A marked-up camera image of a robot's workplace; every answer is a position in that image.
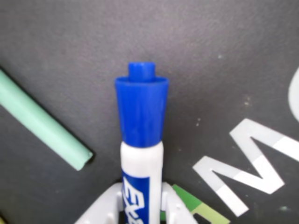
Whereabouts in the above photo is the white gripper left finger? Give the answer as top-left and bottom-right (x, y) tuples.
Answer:
(74, 182), (125, 224)

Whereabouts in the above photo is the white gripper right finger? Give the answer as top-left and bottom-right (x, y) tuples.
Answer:
(159, 182), (195, 224)

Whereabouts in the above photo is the blue white dry-erase marker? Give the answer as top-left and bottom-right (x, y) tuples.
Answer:
(114, 61), (171, 224)

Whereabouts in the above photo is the green chalk stick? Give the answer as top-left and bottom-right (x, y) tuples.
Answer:
(0, 68), (94, 171)

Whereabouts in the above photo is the dark grey WOWROBO mat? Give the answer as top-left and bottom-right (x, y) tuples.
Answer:
(0, 0), (299, 224)

